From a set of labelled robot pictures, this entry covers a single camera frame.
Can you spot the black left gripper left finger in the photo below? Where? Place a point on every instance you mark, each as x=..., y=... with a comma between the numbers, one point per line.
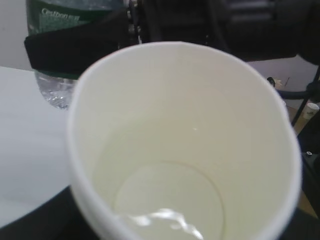
x=57, y=219

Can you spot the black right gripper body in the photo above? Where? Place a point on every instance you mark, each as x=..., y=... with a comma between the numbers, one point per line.
x=252, y=30

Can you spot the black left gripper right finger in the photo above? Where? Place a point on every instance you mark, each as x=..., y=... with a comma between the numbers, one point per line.
x=305, y=226

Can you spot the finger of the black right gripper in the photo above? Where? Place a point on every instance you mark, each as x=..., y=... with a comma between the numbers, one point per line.
x=72, y=50

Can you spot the clear green-label water bottle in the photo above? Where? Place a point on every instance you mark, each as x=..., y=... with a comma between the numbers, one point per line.
x=50, y=15

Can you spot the white paper cup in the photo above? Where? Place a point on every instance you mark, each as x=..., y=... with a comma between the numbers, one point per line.
x=178, y=141

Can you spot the white cup on floor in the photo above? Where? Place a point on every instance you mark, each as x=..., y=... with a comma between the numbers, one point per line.
x=310, y=110

